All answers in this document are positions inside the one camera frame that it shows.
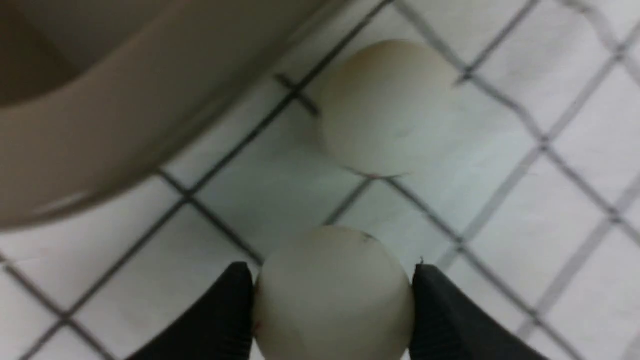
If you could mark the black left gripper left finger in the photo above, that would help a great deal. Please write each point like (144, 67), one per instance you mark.
(217, 327)

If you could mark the white ping-pong ball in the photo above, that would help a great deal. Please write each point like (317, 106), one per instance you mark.
(379, 107)

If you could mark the white ping-pong ball marked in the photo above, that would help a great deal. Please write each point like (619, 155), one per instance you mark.
(336, 293)

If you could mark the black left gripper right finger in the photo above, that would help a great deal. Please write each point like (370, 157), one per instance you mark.
(448, 325)

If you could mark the olive green plastic bin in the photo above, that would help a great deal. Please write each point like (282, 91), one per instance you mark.
(70, 139)

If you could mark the white checkered tablecloth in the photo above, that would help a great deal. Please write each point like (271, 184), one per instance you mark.
(536, 219)

